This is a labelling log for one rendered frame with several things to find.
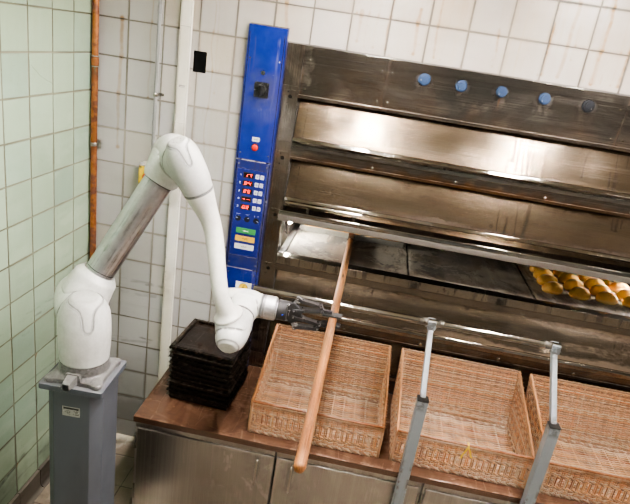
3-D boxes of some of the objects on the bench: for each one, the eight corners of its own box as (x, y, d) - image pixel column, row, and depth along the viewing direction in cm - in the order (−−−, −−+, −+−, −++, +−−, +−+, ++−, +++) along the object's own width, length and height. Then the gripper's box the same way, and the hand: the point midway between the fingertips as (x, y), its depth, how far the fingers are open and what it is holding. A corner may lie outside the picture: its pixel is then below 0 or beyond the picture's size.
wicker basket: (268, 371, 285) (275, 321, 275) (382, 394, 281) (393, 344, 271) (244, 432, 239) (252, 375, 230) (380, 460, 235) (393, 403, 226)
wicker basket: (512, 421, 275) (528, 371, 266) (633, 445, 271) (654, 395, 262) (535, 494, 230) (555, 437, 220) (681, 525, 226) (708, 468, 216)
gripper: (281, 285, 213) (345, 297, 211) (276, 323, 218) (338, 336, 216) (277, 293, 206) (343, 306, 204) (272, 333, 211) (336, 345, 209)
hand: (331, 319), depth 210 cm, fingers closed on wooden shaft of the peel, 3 cm apart
